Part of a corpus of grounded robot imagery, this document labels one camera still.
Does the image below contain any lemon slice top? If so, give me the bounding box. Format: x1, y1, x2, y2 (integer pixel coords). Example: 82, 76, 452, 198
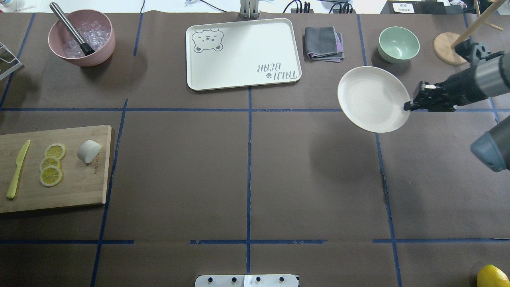
44, 143, 67, 160

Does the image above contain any aluminium frame post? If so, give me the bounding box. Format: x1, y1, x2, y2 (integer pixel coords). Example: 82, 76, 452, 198
240, 0, 260, 19

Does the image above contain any yellow plastic knife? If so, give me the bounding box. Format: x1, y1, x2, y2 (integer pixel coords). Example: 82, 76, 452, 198
6, 140, 31, 200

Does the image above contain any metal black-tipped muddler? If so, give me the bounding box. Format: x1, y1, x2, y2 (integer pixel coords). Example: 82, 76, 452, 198
49, 2, 95, 56

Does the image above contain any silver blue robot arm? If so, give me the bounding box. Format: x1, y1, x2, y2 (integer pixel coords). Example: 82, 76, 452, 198
403, 51, 510, 172

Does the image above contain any yellow lemon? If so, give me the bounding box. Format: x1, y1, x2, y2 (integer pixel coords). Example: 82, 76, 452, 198
477, 265, 510, 287

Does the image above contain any cream bear tray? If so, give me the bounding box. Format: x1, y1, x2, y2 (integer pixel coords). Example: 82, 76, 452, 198
186, 18, 302, 91

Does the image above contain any green bowl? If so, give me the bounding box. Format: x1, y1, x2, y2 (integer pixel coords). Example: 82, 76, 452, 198
377, 27, 420, 64

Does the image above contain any black box with label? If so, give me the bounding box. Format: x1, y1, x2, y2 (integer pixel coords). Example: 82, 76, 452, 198
380, 0, 464, 15

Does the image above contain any wooden cutting board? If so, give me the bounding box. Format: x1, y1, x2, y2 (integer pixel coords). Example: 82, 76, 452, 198
0, 125, 113, 213

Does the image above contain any lemon slice middle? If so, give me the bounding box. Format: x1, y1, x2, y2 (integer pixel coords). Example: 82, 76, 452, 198
39, 156, 62, 172

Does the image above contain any orange black power strip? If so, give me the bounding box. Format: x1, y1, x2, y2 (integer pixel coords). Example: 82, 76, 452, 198
273, 0, 355, 14

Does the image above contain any pink bowl with ice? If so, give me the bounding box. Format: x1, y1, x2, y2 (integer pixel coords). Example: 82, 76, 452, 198
48, 10, 116, 67

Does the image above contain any beige round plate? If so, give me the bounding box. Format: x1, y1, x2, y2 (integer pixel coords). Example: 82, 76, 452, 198
337, 67, 410, 133

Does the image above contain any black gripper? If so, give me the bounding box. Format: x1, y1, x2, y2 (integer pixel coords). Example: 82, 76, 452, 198
403, 80, 473, 112

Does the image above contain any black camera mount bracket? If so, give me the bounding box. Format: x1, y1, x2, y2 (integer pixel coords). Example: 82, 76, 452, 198
454, 39, 505, 65

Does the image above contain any lemon slice bottom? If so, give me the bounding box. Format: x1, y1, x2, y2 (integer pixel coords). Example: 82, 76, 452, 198
39, 166, 63, 187

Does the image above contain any cup drying rack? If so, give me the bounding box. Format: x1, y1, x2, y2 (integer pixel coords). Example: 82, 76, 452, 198
0, 42, 24, 81

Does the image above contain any folded grey cloth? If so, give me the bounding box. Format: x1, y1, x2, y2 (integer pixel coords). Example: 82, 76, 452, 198
305, 27, 345, 63

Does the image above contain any wooden mug stand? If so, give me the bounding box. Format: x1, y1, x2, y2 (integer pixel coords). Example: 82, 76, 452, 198
432, 0, 507, 66

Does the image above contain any lemon slice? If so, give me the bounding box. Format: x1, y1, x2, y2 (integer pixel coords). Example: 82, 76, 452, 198
39, 166, 63, 187
44, 143, 67, 160
39, 156, 62, 172

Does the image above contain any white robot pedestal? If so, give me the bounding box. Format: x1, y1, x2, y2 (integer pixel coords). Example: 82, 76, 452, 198
194, 274, 300, 287

